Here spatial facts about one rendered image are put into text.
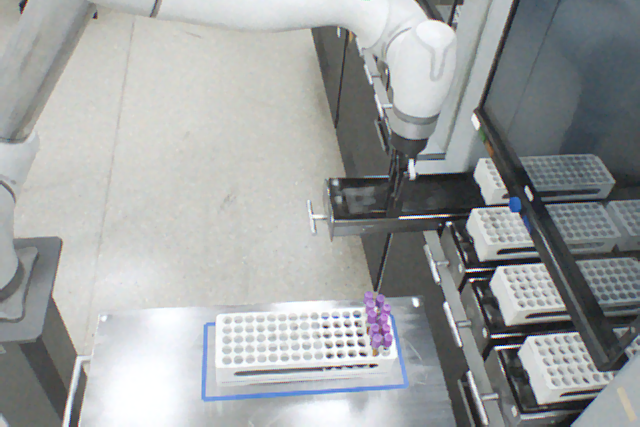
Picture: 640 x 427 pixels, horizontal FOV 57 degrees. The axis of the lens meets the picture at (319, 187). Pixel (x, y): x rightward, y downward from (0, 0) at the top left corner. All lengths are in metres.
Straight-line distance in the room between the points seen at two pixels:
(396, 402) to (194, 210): 1.52
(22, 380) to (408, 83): 1.06
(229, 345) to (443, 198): 0.62
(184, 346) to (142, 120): 1.86
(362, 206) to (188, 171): 1.35
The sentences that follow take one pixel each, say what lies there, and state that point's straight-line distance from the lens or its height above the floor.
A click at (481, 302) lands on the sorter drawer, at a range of 1.21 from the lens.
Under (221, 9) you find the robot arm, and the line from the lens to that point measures 0.92.
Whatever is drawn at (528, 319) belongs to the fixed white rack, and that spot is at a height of 0.83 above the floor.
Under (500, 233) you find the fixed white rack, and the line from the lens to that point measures 1.28.
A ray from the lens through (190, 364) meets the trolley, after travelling 1.07.
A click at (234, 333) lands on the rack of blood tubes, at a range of 1.02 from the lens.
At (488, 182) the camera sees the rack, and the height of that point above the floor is 0.86.
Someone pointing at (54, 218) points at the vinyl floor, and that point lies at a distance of 2.48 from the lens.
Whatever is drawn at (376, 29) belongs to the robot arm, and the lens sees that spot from 1.13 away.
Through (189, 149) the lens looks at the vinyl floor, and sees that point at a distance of 2.65.
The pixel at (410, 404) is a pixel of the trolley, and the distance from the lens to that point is 1.06.
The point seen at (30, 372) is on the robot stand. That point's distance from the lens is 1.51.
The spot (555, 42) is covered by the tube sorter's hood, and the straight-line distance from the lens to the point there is 1.08.
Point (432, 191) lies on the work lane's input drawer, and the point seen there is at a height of 0.80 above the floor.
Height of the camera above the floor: 1.76
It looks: 45 degrees down
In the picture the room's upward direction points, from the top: 6 degrees clockwise
